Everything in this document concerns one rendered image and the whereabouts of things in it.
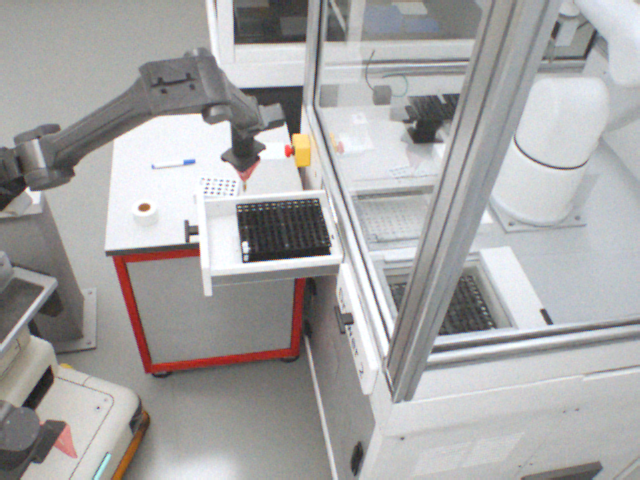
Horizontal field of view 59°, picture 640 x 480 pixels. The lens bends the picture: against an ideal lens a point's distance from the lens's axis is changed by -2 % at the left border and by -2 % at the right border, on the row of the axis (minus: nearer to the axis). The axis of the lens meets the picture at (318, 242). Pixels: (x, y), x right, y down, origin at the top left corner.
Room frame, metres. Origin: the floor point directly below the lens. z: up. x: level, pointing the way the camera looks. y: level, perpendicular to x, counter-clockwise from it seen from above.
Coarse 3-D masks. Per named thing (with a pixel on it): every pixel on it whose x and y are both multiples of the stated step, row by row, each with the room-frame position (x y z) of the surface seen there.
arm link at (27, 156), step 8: (24, 144) 0.79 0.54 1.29; (32, 144) 0.79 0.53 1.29; (8, 152) 0.79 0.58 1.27; (16, 152) 0.79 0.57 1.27; (24, 152) 0.78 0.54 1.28; (32, 152) 0.78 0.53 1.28; (40, 152) 0.79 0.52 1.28; (8, 160) 0.78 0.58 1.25; (16, 160) 0.80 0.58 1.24; (24, 160) 0.78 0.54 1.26; (32, 160) 0.77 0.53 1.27; (40, 160) 0.78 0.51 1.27; (8, 168) 0.77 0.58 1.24; (16, 168) 0.77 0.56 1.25; (24, 168) 0.77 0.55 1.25; (32, 168) 0.76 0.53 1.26; (40, 168) 0.77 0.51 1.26; (8, 176) 0.77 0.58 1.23; (16, 176) 0.76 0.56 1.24
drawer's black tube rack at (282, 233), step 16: (256, 208) 1.09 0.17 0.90; (272, 208) 1.10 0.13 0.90; (288, 208) 1.10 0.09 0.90; (304, 208) 1.12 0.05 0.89; (320, 208) 1.12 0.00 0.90; (256, 224) 1.07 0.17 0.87; (272, 224) 1.04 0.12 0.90; (288, 224) 1.05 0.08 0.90; (304, 224) 1.05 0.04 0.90; (320, 224) 1.09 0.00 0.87; (256, 240) 0.98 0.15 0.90; (272, 240) 1.01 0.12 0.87; (288, 240) 0.99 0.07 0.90; (304, 240) 1.00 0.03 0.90; (320, 240) 1.02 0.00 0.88; (256, 256) 0.95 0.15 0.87; (272, 256) 0.96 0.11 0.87; (288, 256) 0.96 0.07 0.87; (304, 256) 0.97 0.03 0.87
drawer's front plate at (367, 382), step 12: (348, 276) 0.87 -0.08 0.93; (336, 288) 0.91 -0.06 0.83; (348, 288) 0.83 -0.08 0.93; (348, 300) 0.81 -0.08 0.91; (348, 312) 0.80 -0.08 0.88; (360, 312) 0.77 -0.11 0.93; (360, 324) 0.74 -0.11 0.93; (348, 336) 0.77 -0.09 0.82; (360, 336) 0.71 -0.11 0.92; (360, 348) 0.70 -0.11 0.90; (372, 348) 0.68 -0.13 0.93; (360, 360) 0.68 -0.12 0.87; (372, 360) 0.65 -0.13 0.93; (372, 372) 0.63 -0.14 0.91; (372, 384) 0.63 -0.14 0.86
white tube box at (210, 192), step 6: (198, 180) 1.29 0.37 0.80; (204, 180) 1.30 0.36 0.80; (210, 180) 1.31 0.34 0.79; (216, 180) 1.31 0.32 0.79; (222, 180) 1.31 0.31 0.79; (228, 180) 1.31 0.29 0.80; (234, 180) 1.31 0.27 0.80; (204, 186) 1.27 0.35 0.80; (210, 186) 1.27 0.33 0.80; (216, 186) 1.28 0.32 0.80; (222, 186) 1.28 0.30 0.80; (228, 186) 1.28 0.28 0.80; (234, 186) 1.29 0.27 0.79; (204, 192) 1.25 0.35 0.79; (210, 192) 1.25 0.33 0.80; (216, 192) 1.25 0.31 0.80; (228, 192) 1.25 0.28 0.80; (234, 192) 1.26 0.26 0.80; (204, 198) 1.23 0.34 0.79; (210, 198) 1.23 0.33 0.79
